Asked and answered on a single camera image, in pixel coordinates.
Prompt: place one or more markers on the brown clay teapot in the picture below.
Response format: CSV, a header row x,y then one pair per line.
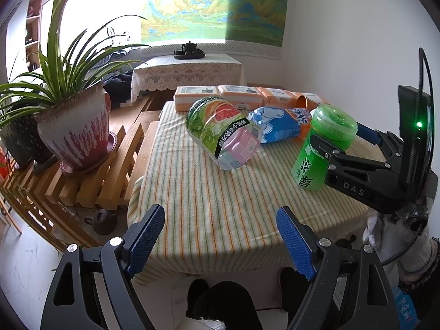
x,y
102,221

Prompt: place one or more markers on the pink plant saucer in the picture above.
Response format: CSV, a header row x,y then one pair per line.
x,y
111,142

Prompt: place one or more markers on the person's black shoe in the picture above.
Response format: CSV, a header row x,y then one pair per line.
x,y
223,299
292,288

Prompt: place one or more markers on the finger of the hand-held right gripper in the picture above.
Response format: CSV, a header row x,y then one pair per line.
x,y
330,149
367,132

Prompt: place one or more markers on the plant in dark pot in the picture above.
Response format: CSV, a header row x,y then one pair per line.
x,y
19,137

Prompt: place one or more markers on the landscape wall painting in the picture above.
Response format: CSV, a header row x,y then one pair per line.
x,y
213,10

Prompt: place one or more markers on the person's right hand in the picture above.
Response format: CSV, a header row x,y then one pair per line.
x,y
374,233

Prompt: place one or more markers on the dark cloth pile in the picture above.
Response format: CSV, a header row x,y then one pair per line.
x,y
117,87

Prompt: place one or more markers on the spider plant in pink pot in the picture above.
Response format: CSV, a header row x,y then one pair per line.
x,y
75,127

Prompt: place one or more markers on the wooden slatted plant rack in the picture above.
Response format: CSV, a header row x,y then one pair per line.
x,y
86,192

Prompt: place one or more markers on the striped tablecloth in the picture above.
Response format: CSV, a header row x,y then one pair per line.
x,y
213,206

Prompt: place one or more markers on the orange paper cup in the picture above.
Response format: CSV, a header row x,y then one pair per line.
x,y
304,101

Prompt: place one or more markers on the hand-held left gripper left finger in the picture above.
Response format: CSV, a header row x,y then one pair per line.
x,y
147,237

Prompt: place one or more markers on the lace covered table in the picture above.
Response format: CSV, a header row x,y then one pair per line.
x,y
185,74

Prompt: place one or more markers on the blue label plastic bottle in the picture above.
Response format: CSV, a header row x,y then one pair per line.
x,y
278,123

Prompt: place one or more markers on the black teapot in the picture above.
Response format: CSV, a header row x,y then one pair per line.
x,y
189,46

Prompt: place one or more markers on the blue packet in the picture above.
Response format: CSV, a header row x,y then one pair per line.
x,y
405,304

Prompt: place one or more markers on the wall shelf unit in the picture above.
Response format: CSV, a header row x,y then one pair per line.
x,y
33,34

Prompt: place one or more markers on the green tea bottle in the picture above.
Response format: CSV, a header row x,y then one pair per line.
x,y
326,123

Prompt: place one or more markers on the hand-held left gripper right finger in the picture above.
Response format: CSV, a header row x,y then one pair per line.
x,y
295,244

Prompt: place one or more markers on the black tea tray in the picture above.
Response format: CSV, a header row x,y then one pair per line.
x,y
189,55

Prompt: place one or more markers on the grapefruit label plastic bottle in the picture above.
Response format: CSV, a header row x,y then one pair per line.
x,y
213,123

